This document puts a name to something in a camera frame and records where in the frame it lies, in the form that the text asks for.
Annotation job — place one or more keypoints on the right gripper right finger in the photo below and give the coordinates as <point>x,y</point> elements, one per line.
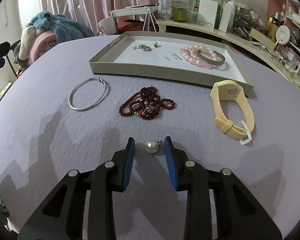
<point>239,215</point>

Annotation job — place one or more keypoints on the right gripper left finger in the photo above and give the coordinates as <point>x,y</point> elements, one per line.
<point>60,215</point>

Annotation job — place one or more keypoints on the cream yellow wristwatch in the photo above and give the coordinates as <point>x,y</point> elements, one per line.
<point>233,114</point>

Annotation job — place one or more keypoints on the large pearl earring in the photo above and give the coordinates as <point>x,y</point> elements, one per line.
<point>153,146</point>

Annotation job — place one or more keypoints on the thin silver bangle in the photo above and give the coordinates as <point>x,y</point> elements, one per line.
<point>88,93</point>

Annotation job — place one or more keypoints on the grey metal cuff bangle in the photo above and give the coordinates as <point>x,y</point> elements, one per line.
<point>211,57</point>

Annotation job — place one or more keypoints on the pearl cluster chain earring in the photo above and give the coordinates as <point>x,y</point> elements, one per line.
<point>138,46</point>

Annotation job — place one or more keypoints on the cream curved desk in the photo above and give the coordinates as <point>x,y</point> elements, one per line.
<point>239,44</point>

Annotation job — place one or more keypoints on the grey shallow cardboard tray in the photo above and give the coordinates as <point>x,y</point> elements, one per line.
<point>167,62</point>

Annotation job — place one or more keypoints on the pile of folded blankets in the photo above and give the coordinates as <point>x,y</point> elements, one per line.
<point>44,32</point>

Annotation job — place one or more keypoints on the round white vanity mirror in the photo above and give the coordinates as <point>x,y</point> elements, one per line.
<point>282,36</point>

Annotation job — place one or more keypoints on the white lotion bottle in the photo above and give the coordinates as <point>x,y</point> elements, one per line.
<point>232,3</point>

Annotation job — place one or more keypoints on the white chair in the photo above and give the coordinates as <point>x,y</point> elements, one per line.
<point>126,19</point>

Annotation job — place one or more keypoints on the white rectangular box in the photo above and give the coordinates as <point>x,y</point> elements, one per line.
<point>207,13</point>

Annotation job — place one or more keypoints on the green glass jar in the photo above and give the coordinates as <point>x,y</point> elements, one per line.
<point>179,14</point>

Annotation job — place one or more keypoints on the white pink shelving unit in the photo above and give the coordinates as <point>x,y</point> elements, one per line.
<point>287,12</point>

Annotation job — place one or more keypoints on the white paper shopping bag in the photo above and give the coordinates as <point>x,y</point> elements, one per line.
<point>149,21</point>

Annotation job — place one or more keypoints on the clear bag of supplies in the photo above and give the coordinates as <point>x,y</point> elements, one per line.
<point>175,0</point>

